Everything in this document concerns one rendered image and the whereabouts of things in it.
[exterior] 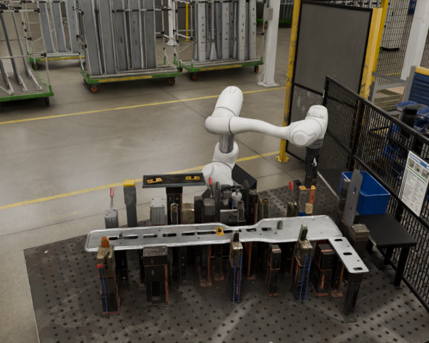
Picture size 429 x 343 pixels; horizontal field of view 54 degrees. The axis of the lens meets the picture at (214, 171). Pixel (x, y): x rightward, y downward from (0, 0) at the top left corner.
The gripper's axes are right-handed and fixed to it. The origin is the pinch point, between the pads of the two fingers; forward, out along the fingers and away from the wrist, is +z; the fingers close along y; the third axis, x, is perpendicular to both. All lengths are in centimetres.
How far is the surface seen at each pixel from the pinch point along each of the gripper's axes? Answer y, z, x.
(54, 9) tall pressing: -923, 10, -303
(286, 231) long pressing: 3.7, 28.6, -10.2
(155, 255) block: 21, 26, -82
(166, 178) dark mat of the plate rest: -35, 13, -74
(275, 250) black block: 18.5, 29.5, -20.4
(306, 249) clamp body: 25.3, 25.1, -6.5
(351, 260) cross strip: 32.4, 28.2, 14.4
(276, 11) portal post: -682, -17, 171
